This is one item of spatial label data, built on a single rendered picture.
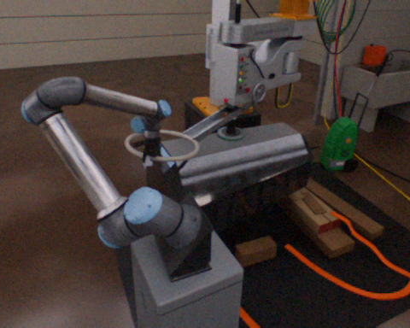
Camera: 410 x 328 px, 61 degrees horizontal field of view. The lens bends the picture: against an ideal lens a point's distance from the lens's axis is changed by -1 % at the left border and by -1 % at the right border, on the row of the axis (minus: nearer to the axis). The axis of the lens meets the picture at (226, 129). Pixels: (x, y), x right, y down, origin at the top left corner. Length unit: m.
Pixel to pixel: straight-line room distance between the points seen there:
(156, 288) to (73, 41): 7.15
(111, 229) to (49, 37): 6.96
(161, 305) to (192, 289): 0.14
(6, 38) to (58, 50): 0.95
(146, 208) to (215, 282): 0.45
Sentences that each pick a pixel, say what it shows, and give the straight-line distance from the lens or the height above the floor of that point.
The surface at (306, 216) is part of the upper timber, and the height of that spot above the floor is 0.18.
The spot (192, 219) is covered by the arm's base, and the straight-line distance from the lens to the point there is 1.51.
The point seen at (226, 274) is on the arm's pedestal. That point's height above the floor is 0.85.
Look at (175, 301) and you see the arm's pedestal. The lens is 1.55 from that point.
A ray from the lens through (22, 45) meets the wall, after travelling 8.26.
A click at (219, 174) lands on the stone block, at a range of 2.49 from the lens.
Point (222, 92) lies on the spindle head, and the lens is 2.61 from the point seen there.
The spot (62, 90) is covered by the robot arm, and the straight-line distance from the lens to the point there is 1.50.
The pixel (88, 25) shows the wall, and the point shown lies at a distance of 8.29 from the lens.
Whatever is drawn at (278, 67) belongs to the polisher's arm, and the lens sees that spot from 2.85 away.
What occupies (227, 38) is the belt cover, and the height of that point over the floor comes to 1.61.
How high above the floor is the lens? 2.04
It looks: 25 degrees down
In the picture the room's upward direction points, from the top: 3 degrees clockwise
